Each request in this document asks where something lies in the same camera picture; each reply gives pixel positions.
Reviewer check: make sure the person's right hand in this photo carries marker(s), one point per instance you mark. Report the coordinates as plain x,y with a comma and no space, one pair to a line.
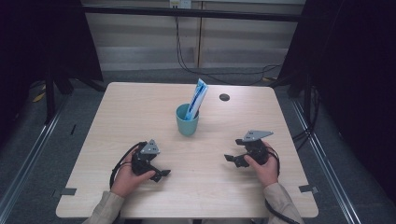
267,172

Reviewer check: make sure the black horizontal bar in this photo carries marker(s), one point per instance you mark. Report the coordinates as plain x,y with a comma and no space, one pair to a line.
193,13

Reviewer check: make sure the metal floor rail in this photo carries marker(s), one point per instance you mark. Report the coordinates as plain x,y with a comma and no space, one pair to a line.
327,168
28,161

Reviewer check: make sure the white wall socket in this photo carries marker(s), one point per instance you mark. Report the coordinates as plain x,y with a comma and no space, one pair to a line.
180,3

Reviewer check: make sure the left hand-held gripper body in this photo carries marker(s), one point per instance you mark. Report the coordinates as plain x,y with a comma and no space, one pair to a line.
149,148

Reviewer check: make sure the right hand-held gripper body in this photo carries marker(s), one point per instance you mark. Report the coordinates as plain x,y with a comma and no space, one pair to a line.
257,149

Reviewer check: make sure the person's left hand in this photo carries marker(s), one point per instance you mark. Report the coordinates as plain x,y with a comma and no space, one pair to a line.
126,180

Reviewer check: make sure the blue and white toothpaste tube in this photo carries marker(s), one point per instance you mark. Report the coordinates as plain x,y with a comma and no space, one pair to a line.
196,99

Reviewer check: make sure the teal plastic cup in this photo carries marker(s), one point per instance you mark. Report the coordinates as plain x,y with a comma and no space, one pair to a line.
186,126

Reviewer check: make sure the black metal stand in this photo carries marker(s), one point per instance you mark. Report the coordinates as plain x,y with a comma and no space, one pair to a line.
49,93

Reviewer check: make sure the black curtain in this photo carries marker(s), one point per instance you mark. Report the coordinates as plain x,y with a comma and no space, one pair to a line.
351,77
37,43

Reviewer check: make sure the grey tape piece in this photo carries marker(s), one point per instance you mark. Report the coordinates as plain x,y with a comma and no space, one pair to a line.
308,188
68,191

